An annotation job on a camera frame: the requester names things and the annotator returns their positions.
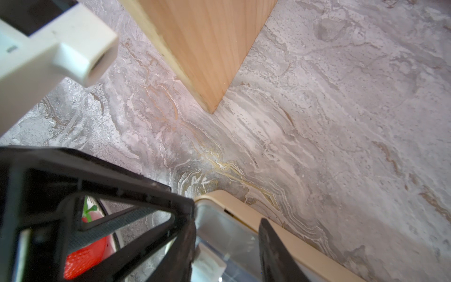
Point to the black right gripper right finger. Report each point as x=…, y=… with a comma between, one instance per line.
x=276, y=262

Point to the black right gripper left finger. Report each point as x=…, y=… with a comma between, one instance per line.
x=176, y=264

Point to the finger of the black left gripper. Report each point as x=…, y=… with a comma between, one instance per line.
x=42, y=197

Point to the cream plastic wrap dispenser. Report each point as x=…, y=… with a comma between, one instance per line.
x=227, y=248

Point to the glass plate of strawberries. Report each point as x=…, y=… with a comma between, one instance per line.
x=99, y=229

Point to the red strawberry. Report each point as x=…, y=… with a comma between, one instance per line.
x=84, y=259

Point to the wooden shelf unit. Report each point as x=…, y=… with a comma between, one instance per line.
x=204, y=42

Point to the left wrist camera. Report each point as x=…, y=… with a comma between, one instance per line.
x=44, y=42

